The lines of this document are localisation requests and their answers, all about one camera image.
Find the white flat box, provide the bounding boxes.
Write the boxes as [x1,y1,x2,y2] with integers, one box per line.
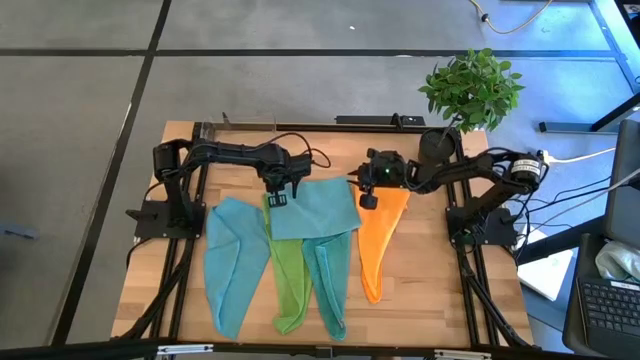
[517,227,575,302]

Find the pale blue microfiber towel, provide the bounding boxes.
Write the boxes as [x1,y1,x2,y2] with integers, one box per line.
[268,175,363,241]

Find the black floor cables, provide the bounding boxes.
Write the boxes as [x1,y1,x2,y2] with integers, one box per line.
[519,172,640,236]

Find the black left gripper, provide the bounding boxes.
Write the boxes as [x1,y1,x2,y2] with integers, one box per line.
[257,147,314,209]

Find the pale crumpled cloth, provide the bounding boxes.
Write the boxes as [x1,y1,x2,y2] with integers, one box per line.
[594,239,640,284]

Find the orange microfiber towel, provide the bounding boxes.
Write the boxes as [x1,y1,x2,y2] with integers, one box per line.
[353,184,412,305]

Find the black crossbeam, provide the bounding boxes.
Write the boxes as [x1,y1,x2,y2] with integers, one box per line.
[0,338,640,360]

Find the black desk leg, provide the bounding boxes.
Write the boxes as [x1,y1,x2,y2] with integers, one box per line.
[539,92,640,134]

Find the black aluminium table frame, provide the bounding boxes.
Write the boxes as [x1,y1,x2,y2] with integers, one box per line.
[112,121,536,351]

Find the black laptop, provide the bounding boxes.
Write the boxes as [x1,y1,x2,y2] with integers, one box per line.
[562,118,640,360]

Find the light blue microfiber towel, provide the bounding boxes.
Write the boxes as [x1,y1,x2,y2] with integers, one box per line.
[203,196,272,341]

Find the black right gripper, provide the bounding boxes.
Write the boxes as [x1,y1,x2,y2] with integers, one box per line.
[347,148,417,211]

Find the green plant in black pot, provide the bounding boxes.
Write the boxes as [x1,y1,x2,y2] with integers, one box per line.
[417,47,526,168]

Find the green microfiber towel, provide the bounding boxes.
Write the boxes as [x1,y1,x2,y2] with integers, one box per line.
[262,193,315,335]

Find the grey floor item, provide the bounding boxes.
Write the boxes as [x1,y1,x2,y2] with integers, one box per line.
[0,219,40,240]

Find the clear plastic bin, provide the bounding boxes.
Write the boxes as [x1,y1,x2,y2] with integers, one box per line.
[198,119,279,164]

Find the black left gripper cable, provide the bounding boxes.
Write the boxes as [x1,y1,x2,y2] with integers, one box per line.
[252,131,332,170]

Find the teal microfiber towel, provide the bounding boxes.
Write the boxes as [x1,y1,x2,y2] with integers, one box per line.
[301,229,354,342]

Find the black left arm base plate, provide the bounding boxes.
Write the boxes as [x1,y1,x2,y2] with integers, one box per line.
[125,199,207,240]

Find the white power cable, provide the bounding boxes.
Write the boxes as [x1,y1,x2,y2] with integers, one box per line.
[537,147,617,169]

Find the yellow floor cable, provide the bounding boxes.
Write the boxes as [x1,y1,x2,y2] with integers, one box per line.
[468,0,554,36]

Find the silver metal bracket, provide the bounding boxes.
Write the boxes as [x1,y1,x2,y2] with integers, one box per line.
[433,348,492,360]
[156,343,215,357]

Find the black flat bar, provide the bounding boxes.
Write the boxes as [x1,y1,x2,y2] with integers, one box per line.
[335,114,426,127]

